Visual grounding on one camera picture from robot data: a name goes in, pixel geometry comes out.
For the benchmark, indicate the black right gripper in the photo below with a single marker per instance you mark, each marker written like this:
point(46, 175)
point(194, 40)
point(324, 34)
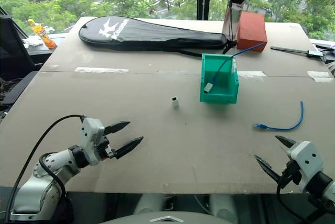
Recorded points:
point(290, 173)

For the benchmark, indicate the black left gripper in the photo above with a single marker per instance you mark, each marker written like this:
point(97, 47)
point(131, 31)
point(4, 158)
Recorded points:
point(105, 148)

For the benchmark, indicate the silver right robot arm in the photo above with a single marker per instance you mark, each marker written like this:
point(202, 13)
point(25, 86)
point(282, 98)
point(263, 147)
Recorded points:
point(323, 186)

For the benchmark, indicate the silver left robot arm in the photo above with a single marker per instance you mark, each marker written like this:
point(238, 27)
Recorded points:
point(49, 173)

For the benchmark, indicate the small white adapter block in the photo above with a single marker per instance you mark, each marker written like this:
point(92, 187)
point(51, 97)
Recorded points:
point(174, 101)

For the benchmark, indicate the green plastic bin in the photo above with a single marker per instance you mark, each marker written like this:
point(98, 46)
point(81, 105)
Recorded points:
point(220, 94)

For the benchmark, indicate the silver robot body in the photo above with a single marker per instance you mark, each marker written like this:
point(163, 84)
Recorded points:
point(180, 208)

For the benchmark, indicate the black racket cover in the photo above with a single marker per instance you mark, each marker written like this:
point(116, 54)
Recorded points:
point(146, 34)

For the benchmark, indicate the black caliper tool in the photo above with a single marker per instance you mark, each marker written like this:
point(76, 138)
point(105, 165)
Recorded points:
point(301, 51)

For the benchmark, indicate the red brick block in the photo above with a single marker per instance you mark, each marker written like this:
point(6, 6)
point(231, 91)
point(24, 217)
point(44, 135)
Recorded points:
point(251, 31)

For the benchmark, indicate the orange drink bottle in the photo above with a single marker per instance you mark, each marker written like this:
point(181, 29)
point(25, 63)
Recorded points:
point(43, 34)

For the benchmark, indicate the white crumpled tissue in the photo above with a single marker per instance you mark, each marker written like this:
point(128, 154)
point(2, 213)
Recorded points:
point(32, 41)

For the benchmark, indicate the black office chair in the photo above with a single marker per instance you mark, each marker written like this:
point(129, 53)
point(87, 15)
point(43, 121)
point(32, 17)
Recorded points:
point(13, 51)

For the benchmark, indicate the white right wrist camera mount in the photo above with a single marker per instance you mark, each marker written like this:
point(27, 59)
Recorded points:
point(306, 163)

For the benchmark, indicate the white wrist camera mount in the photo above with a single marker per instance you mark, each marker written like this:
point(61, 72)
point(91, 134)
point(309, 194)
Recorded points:
point(306, 163)
point(90, 140)

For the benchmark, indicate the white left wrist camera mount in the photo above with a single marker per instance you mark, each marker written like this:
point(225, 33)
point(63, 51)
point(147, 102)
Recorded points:
point(90, 140)

